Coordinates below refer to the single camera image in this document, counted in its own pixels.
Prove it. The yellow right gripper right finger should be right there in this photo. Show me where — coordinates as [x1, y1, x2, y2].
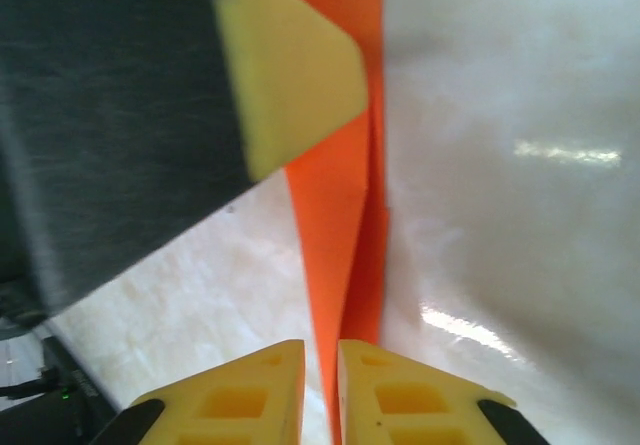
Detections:
[337, 338, 551, 445]

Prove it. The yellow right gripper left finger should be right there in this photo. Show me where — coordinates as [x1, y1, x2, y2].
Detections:
[92, 338, 306, 445]

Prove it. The orange cloth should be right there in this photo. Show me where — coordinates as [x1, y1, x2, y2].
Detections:
[262, 0, 392, 445]

